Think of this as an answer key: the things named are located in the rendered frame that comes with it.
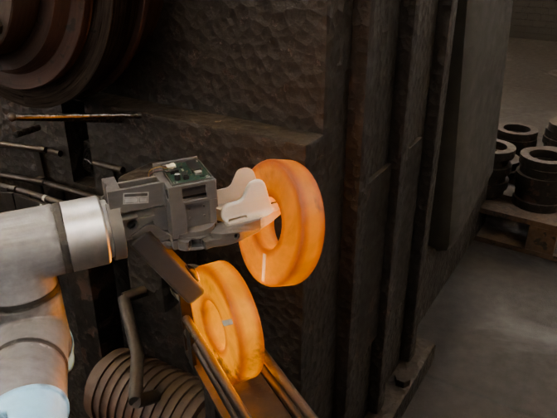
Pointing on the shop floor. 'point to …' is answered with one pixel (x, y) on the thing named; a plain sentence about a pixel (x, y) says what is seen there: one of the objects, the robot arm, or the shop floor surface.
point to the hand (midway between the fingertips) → (278, 209)
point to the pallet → (524, 189)
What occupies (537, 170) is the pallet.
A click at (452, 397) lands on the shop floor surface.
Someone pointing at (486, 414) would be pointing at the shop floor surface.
